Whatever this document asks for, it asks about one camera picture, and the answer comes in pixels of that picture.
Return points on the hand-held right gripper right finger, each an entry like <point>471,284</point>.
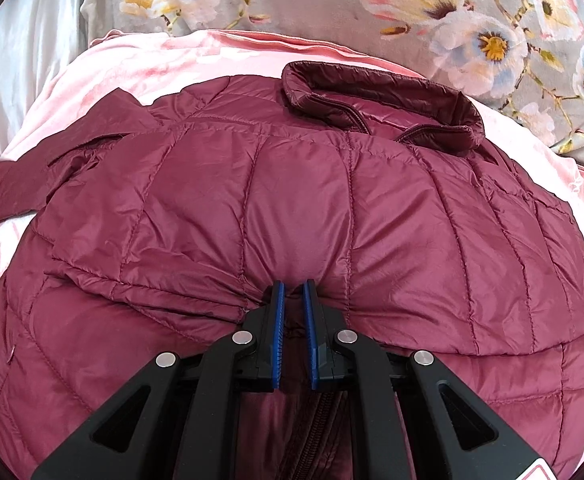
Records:
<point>311,340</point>

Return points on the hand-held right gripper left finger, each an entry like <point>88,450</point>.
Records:
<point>278,340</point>

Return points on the maroon quilted puffer jacket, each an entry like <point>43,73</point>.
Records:
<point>322,220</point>

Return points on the pink blanket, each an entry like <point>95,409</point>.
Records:
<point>137,60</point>

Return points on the grey floral curtain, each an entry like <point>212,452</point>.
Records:
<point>372,5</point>

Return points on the white satin curtain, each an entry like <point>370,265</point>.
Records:
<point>27,45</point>

